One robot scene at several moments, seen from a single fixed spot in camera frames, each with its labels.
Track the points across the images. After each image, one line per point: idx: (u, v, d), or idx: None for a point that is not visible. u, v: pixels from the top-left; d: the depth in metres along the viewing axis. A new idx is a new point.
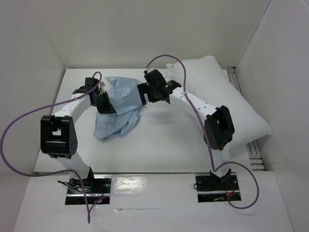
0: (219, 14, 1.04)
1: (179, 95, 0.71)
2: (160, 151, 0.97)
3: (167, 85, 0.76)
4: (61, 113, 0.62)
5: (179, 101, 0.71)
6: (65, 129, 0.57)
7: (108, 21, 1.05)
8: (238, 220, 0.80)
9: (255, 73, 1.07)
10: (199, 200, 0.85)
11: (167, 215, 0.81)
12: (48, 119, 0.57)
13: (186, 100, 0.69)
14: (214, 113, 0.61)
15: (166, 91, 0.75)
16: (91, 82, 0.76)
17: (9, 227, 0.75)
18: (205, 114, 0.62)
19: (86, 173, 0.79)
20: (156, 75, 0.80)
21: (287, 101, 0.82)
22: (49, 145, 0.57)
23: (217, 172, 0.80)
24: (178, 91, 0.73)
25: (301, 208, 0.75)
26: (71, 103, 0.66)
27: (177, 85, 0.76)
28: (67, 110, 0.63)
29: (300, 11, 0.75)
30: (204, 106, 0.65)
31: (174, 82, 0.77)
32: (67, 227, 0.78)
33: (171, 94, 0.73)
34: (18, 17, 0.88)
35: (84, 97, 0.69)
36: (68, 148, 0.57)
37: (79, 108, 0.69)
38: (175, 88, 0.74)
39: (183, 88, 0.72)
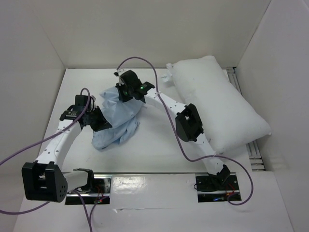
0: (219, 15, 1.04)
1: (153, 96, 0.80)
2: (160, 152, 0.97)
3: (142, 87, 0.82)
4: (45, 156, 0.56)
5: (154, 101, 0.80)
6: (50, 181, 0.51)
7: (109, 21, 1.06)
8: (237, 220, 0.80)
9: (255, 73, 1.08)
10: (199, 200, 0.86)
11: (168, 215, 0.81)
12: (30, 168, 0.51)
13: (159, 100, 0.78)
14: (184, 110, 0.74)
15: (142, 93, 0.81)
16: (81, 101, 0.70)
17: (9, 227, 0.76)
18: (175, 112, 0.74)
19: (85, 177, 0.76)
20: (132, 77, 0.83)
21: (287, 101, 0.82)
22: (36, 193, 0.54)
23: (212, 169, 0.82)
24: (152, 92, 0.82)
25: (301, 208, 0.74)
26: (57, 138, 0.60)
27: (151, 86, 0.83)
28: (53, 152, 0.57)
29: (300, 12, 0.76)
30: (175, 105, 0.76)
31: (148, 84, 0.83)
32: (67, 227, 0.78)
33: (146, 95, 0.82)
34: (18, 18, 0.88)
35: (72, 127, 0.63)
36: (57, 197, 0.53)
37: (68, 142, 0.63)
38: (149, 89, 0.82)
39: (156, 90, 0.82)
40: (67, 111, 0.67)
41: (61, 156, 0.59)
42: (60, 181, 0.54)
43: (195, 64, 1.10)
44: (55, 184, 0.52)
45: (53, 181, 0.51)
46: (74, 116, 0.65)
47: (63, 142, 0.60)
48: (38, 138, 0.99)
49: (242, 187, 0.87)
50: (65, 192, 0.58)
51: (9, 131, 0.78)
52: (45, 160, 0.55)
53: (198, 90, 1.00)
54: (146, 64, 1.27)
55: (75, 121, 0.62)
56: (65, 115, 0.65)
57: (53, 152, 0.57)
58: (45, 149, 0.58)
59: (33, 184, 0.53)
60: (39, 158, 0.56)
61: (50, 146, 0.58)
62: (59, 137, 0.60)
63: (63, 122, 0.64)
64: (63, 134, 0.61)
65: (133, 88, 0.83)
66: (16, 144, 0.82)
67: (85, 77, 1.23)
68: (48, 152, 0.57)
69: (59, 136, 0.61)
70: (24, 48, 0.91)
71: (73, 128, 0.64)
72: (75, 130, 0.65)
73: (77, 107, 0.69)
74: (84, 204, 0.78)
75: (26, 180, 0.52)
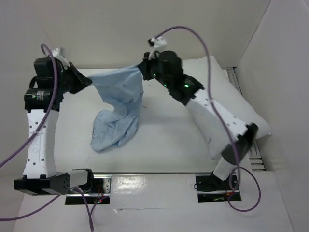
0: (218, 15, 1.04)
1: (203, 103, 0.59)
2: (160, 152, 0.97)
3: (188, 85, 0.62)
4: (31, 169, 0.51)
5: (203, 109, 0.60)
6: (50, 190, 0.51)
7: (108, 21, 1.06)
8: (237, 221, 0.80)
9: (255, 73, 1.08)
10: (199, 200, 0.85)
11: (167, 215, 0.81)
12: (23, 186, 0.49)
13: (212, 111, 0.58)
14: (246, 131, 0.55)
15: (186, 93, 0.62)
16: (45, 71, 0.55)
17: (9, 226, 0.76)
18: (234, 133, 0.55)
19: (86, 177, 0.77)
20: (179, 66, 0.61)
21: (287, 101, 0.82)
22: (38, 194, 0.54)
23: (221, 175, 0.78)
24: (203, 95, 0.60)
25: (301, 209, 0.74)
26: (35, 143, 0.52)
27: (200, 86, 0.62)
28: (39, 164, 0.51)
29: (299, 12, 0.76)
30: (233, 121, 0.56)
31: (196, 82, 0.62)
32: (67, 227, 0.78)
33: (193, 100, 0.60)
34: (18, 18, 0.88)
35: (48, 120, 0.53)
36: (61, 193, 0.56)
37: (50, 137, 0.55)
38: (198, 90, 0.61)
39: (208, 93, 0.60)
40: (31, 92, 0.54)
41: (50, 157, 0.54)
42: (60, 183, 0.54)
43: (195, 64, 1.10)
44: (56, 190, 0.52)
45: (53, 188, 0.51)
46: (43, 100, 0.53)
47: (44, 145, 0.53)
48: None
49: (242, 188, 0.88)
50: (69, 181, 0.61)
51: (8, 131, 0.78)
52: (35, 175, 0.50)
53: None
54: None
55: (47, 112, 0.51)
56: (31, 100, 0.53)
57: (40, 164, 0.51)
58: (28, 160, 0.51)
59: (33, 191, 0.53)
60: (26, 172, 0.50)
61: (32, 155, 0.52)
62: (37, 141, 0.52)
63: (34, 114, 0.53)
64: (41, 136, 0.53)
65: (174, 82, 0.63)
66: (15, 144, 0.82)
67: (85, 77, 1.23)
68: (32, 163, 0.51)
69: (36, 138, 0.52)
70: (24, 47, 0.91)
71: (48, 121, 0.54)
72: (54, 117, 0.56)
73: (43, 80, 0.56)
74: (86, 205, 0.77)
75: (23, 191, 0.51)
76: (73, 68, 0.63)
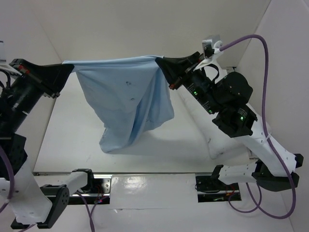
0: (218, 14, 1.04)
1: (260, 139, 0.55)
2: (160, 151, 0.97)
3: (242, 117, 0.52)
4: (23, 218, 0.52)
5: (258, 146, 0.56)
6: None
7: (108, 21, 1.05)
8: (237, 221, 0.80)
9: (255, 73, 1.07)
10: (199, 200, 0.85)
11: (167, 215, 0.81)
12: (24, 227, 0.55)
13: (268, 149, 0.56)
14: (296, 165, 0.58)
15: (239, 124, 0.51)
16: None
17: (9, 227, 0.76)
18: (289, 169, 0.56)
19: (85, 180, 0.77)
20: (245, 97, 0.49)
21: (287, 101, 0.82)
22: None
23: (225, 180, 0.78)
24: (258, 128, 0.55)
25: (301, 209, 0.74)
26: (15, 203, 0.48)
27: (252, 118, 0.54)
28: (28, 216, 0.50)
29: (300, 11, 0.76)
30: (287, 156, 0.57)
31: (249, 114, 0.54)
32: (67, 227, 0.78)
33: (250, 137, 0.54)
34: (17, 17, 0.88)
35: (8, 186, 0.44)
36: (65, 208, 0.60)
37: (26, 185, 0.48)
38: (252, 123, 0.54)
39: (264, 128, 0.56)
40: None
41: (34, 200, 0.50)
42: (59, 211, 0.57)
43: None
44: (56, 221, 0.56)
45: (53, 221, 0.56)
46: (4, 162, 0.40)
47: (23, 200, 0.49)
48: (37, 137, 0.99)
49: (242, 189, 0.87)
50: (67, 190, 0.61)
51: None
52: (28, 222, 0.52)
53: None
54: None
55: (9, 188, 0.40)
56: None
57: (29, 215, 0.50)
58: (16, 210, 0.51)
59: None
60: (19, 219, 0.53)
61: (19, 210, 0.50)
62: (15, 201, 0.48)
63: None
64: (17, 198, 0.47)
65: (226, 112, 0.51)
66: None
67: None
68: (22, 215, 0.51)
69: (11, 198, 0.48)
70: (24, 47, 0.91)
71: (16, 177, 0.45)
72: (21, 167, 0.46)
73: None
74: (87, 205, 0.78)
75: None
76: (28, 76, 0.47)
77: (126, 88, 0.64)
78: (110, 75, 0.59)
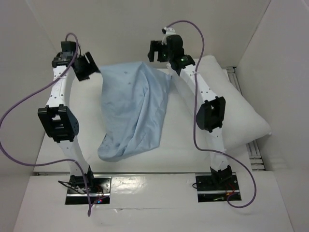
0: (219, 14, 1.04)
1: (189, 73, 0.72)
2: (160, 152, 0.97)
3: (183, 59, 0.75)
4: (52, 101, 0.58)
5: (189, 79, 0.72)
6: (65, 121, 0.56)
7: (108, 21, 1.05)
8: (238, 221, 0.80)
9: (255, 73, 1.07)
10: (199, 200, 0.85)
11: (168, 215, 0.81)
12: (45, 111, 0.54)
13: (193, 80, 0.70)
14: (213, 101, 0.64)
15: (180, 65, 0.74)
16: (67, 47, 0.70)
17: (9, 227, 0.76)
18: (203, 98, 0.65)
19: (86, 169, 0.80)
20: (177, 45, 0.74)
21: (287, 100, 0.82)
22: (54, 131, 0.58)
23: (215, 166, 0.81)
24: (190, 68, 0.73)
25: (301, 209, 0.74)
26: (58, 84, 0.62)
27: (192, 62, 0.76)
28: (59, 97, 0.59)
29: (300, 11, 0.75)
30: (206, 91, 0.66)
31: (190, 59, 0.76)
32: (67, 227, 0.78)
33: (183, 70, 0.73)
34: (18, 17, 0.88)
35: (67, 75, 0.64)
36: (74, 130, 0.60)
37: (68, 87, 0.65)
38: (189, 65, 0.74)
39: (195, 67, 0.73)
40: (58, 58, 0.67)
41: (65, 97, 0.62)
42: (72, 122, 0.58)
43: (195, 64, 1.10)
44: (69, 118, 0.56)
45: (68, 119, 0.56)
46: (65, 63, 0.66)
47: (63, 87, 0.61)
48: (38, 137, 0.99)
49: (243, 189, 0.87)
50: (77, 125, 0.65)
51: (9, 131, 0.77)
52: (55, 104, 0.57)
53: None
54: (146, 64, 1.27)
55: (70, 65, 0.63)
56: (57, 62, 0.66)
57: (58, 97, 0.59)
58: (50, 94, 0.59)
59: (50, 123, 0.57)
60: (49, 103, 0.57)
61: (53, 92, 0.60)
62: (59, 83, 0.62)
63: (58, 68, 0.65)
64: (63, 79, 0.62)
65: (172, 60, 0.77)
66: (15, 144, 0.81)
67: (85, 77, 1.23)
68: (53, 97, 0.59)
69: (58, 82, 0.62)
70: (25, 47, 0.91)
71: (68, 73, 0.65)
72: (71, 71, 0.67)
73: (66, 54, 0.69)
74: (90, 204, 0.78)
75: (44, 122, 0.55)
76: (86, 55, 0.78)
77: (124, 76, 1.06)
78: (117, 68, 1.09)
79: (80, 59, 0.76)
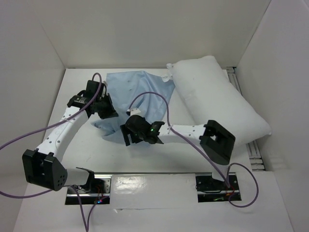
0: (219, 14, 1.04)
1: (166, 132, 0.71)
2: (160, 152, 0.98)
3: (152, 128, 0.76)
4: (46, 145, 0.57)
5: (170, 137, 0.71)
6: (48, 171, 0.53)
7: (109, 21, 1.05)
8: (238, 221, 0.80)
9: (255, 73, 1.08)
10: (199, 200, 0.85)
11: (167, 215, 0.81)
12: (31, 154, 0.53)
13: (173, 134, 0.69)
14: (205, 131, 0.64)
15: (154, 135, 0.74)
16: (92, 88, 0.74)
17: (10, 227, 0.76)
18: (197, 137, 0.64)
19: (85, 179, 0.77)
20: (138, 121, 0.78)
21: (287, 100, 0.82)
22: (35, 179, 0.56)
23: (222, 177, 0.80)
24: (164, 128, 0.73)
25: (301, 209, 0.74)
26: (61, 126, 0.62)
27: (161, 123, 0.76)
28: (54, 142, 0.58)
29: (300, 11, 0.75)
30: (193, 130, 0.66)
31: (158, 123, 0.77)
32: (67, 226, 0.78)
33: (159, 136, 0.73)
34: (18, 17, 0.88)
35: (77, 116, 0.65)
36: (54, 185, 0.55)
37: (72, 131, 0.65)
38: (160, 128, 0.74)
39: (167, 123, 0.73)
40: (77, 98, 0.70)
41: (63, 144, 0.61)
42: (55, 176, 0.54)
43: (195, 64, 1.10)
44: (52, 172, 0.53)
45: (50, 172, 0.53)
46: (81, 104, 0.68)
47: (65, 131, 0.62)
48: (38, 138, 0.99)
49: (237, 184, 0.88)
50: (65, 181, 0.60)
51: (10, 131, 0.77)
52: (46, 149, 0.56)
53: (198, 89, 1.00)
54: (145, 64, 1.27)
55: (81, 110, 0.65)
56: (73, 102, 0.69)
57: (54, 141, 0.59)
58: (48, 137, 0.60)
59: (32, 171, 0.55)
60: (40, 146, 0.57)
61: (52, 135, 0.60)
62: (63, 124, 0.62)
63: (70, 109, 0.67)
64: (68, 123, 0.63)
65: (145, 132, 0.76)
66: (16, 144, 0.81)
67: (85, 78, 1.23)
68: (49, 140, 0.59)
69: (63, 124, 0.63)
70: (25, 47, 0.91)
71: (78, 116, 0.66)
72: (82, 116, 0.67)
73: (88, 93, 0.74)
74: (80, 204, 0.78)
75: (26, 166, 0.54)
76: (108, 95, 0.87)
77: (125, 83, 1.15)
78: (119, 75, 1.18)
79: (105, 98, 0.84)
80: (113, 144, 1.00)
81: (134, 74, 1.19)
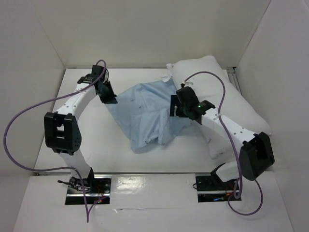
0: (219, 14, 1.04)
1: (212, 117, 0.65)
2: (161, 153, 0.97)
3: (200, 105, 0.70)
4: (63, 108, 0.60)
5: (213, 123, 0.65)
6: (68, 130, 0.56)
7: (109, 21, 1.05)
8: (237, 221, 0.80)
9: (255, 73, 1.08)
10: (199, 200, 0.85)
11: (167, 215, 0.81)
12: (51, 116, 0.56)
13: (219, 123, 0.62)
14: (252, 140, 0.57)
15: (199, 112, 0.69)
16: (97, 70, 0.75)
17: (9, 228, 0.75)
18: (241, 140, 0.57)
19: (86, 173, 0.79)
20: (189, 94, 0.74)
21: (287, 100, 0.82)
22: (54, 140, 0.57)
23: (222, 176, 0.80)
24: (212, 112, 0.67)
25: (301, 209, 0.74)
26: (75, 97, 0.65)
27: (211, 105, 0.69)
28: (71, 106, 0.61)
29: (300, 11, 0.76)
30: (240, 131, 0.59)
31: (207, 102, 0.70)
32: (67, 227, 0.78)
33: (204, 116, 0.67)
34: (18, 17, 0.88)
35: (89, 89, 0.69)
36: (72, 145, 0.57)
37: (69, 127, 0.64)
38: (208, 108, 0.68)
39: (217, 109, 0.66)
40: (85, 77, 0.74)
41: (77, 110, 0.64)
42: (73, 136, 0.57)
43: (194, 64, 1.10)
44: (71, 129, 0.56)
45: (70, 131, 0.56)
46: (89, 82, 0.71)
47: (80, 100, 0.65)
48: (38, 138, 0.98)
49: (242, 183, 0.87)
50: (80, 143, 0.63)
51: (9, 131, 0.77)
52: (64, 111, 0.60)
53: (198, 90, 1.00)
54: (145, 64, 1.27)
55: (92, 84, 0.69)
56: (83, 80, 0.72)
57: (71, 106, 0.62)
58: (64, 104, 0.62)
59: (52, 133, 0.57)
60: (59, 109, 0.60)
61: (68, 101, 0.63)
62: (77, 95, 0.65)
63: (80, 84, 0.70)
64: (81, 94, 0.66)
65: (190, 105, 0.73)
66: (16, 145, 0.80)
67: None
68: (66, 106, 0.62)
69: (77, 95, 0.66)
70: (25, 47, 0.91)
71: (89, 90, 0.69)
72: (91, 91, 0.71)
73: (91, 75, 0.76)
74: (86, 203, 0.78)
75: (47, 127, 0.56)
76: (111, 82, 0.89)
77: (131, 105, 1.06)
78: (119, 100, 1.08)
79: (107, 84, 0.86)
80: (113, 144, 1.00)
81: (133, 90, 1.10)
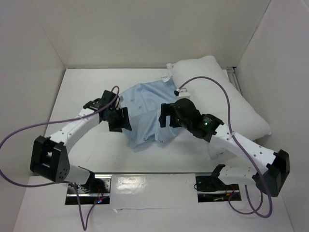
0: (219, 14, 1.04)
1: (225, 137, 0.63)
2: (160, 153, 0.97)
3: (206, 122, 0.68)
4: (58, 135, 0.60)
5: (227, 144, 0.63)
6: (55, 161, 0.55)
7: (109, 21, 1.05)
8: (237, 221, 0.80)
9: (255, 73, 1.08)
10: (199, 200, 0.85)
11: (167, 215, 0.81)
12: (42, 141, 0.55)
13: (236, 144, 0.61)
14: (273, 160, 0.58)
15: (206, 131, 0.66)
16: (107, 96, 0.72)
17: (10, 227, 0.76)
18: (263, 163, 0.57)
19: (85, 177, 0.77)
20: (190, 108, 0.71)
21: (287, 100, 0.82)
22: (39, 166, 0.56)
23: (223, 179, 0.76)
24: (223, 129, 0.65)
25: (301, 209, 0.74)
26: (75, 123, 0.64)
27: (218, 121, 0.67)
28: (66, 134, 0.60)
29: (300, 12, 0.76)
30: (260, 152, 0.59)
31: (214, 119, 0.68)
32: (67, 226, 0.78)
33: (216, 136, 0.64)
34: (18, 17, 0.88)
35: (91, 117, 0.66)
36: (55, 177, 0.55)
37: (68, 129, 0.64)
38: (217, 126, 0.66)
39: (229, 127, 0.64)
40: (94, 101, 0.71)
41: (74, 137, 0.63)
42: (59, 167, 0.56)
43: (194, 64, 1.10)
44: (59, 161, 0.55)
45: (56, 162, 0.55)
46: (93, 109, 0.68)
47: (77, 128, 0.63)
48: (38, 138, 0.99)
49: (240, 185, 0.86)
50: (65, 175, 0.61)
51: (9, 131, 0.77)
52: (57, 138, 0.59)
53: (198, 90, 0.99)
54: (145, 64, 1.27)
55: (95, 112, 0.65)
56: (89, 105, 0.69)
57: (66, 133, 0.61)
58: (61, 129, 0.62)
59: (39, 159, 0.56)
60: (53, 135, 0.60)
61: (65, 128, 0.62)
62: (77, 122, 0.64)
63: (85, 110, 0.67)
64: (82, 121, 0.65)
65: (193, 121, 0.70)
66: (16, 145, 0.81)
67: (85, 78, 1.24)
68: (62, 132, 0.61)
69: (77, 121, 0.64)
70: (25, 47, 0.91)
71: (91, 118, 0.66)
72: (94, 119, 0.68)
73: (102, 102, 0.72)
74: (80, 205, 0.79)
75: (35, 151, 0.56)
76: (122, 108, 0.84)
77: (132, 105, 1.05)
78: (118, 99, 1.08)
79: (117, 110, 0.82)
80: (112, 144, 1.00)
81: (133, 90, 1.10)
